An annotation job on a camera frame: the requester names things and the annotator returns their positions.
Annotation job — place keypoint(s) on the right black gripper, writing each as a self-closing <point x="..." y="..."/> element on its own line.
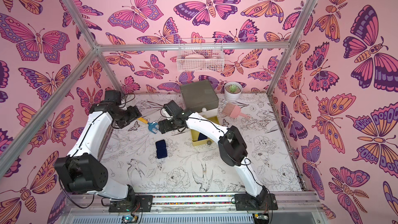
<point x="166" y="125"/>

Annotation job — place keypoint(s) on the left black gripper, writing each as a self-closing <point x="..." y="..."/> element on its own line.
<point x="136" y="113"/>

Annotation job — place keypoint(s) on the yellow bottom drawer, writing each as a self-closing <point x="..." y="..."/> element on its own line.
<point x="198" y="124"/>

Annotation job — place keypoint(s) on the small navy brooch box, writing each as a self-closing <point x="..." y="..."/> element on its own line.
<point x="202" y="137"/>

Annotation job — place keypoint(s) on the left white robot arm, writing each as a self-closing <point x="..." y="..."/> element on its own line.
<point x="81" y="170"/>

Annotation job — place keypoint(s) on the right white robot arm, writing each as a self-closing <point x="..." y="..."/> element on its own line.
<point x="232" y="147"/>

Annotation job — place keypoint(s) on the white potted succulent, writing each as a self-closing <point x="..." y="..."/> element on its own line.
<point x="232" y="91"/>

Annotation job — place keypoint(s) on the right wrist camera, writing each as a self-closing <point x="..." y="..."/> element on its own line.
<point x="172" y="108"/>

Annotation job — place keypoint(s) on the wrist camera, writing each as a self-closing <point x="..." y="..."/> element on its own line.
<point x="113" y="96"/>
<point x="172" y="108"/>

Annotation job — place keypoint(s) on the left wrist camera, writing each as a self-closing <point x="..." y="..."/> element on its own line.
<point x="113" y="96"/>

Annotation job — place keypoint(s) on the three-drawer cabinet frame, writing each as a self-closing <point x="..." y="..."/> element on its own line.
<point x="200" y="97"/>

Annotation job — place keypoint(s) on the white wire basket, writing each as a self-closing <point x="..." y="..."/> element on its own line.
<point x="202" y="54"/>

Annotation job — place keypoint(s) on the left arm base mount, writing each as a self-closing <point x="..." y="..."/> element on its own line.
<point x="137" y="203"/>

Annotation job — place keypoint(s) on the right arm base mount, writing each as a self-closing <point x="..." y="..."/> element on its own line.
<point x="264" y="202"/>

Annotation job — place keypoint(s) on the aluminium front rail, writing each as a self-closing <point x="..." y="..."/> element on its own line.
<point x="212" y="208"/>

